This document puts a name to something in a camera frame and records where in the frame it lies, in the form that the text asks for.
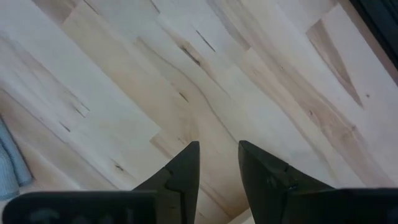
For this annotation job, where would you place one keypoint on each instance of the grey folded towel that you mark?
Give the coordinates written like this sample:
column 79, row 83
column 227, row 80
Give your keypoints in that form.
column 11, row 168

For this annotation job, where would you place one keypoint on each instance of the black aluminium table frame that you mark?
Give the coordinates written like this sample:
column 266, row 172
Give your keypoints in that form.
column 382, row 25

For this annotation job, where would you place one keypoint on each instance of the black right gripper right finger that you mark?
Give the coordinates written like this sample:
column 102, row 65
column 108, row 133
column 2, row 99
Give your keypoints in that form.
column 267, row 186

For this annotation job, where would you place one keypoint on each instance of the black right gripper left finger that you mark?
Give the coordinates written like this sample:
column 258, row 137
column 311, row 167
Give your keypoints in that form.
column 182, row 186

